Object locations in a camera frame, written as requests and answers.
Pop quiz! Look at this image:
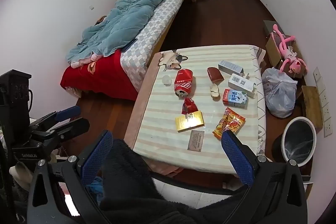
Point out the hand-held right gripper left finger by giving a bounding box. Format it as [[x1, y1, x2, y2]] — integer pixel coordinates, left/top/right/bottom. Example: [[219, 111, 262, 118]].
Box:
[[28, 130, 114, 224]]

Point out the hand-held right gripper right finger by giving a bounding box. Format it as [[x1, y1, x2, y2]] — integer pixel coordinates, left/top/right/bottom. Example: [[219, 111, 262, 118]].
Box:
[[222, 130, 308, 224]]

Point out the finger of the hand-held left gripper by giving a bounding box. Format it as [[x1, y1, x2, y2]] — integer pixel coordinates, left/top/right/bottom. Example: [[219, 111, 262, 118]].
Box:
[[39, 118, 90, 143], [29, 106, 81, 132]]

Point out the orange snack packet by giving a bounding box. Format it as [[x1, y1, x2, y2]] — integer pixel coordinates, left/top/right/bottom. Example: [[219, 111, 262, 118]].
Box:
[[212, 107, 246, 139]]

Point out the white trash bin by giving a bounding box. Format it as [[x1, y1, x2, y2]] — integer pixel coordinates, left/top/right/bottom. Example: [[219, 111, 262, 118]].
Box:
[[272, 117, 317, 167]]

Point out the gold cigarette box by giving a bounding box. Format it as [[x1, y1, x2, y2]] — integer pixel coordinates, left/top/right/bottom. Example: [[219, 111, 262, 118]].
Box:
[[175, 110, 205, 132]]

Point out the blue and orange milk carton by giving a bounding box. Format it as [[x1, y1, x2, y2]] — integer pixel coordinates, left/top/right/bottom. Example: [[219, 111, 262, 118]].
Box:
[[223, 89, 248, 108]]

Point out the torn red wrapper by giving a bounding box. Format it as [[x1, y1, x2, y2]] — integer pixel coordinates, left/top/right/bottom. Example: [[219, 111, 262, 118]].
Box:
[[182, 97, 198, 115]]

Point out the red soda can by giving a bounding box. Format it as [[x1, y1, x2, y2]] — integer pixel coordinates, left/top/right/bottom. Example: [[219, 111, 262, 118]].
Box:
[[174, 69, 193, 98]]

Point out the black fuzzy clothing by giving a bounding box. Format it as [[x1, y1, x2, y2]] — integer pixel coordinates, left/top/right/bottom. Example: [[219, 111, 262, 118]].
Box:
[[98, 139, 252, 224]]

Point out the grey card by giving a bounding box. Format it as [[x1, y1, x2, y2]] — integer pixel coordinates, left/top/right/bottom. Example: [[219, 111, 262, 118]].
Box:
[[187, 130, 205, 151]]

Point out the red blanket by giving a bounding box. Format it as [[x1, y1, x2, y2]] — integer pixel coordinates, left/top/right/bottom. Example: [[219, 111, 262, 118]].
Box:
[[60, 52, 139, 101]]

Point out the white bread piece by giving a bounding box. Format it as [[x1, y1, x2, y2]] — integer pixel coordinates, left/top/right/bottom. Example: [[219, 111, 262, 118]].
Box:
[[209, 83, 221, 100]]

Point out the white cardboard box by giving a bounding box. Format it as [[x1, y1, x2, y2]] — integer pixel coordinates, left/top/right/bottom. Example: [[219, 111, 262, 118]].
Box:
[[228, 73, 256, 98]]

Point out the translucent plastic bag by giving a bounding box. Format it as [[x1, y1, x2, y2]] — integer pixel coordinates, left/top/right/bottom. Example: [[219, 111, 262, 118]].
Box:
[[262, 67, 298, 119]]

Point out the dark red pouch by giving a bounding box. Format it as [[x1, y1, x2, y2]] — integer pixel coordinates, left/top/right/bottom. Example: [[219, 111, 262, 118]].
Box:
[[207, 67, 224, 83]]

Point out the grey and white box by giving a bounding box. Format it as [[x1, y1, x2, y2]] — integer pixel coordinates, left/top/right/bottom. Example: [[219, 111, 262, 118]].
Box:
[[218, 60, 244, 76]]

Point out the brown cardboard box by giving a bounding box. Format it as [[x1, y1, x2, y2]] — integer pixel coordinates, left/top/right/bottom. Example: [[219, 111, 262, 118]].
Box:
[[301, 85, 323, 130], [265, 34, 307, 79]]

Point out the pink plush toy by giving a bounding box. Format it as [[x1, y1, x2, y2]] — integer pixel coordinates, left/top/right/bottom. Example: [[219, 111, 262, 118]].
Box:
[[272, 24, 308, 73]]

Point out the light blue quilt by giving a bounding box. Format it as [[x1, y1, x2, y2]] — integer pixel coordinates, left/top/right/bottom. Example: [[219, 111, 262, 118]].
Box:
[[65, 0, 184, 63]]

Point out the grey checkered bed sheet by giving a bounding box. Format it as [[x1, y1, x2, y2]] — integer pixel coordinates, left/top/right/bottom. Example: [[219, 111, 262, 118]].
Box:
[[119, 0, 187, 93]]

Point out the white wall socket strip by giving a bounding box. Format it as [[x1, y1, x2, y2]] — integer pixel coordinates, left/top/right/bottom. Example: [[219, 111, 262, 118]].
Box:
[[313, 67, 333, 138]]

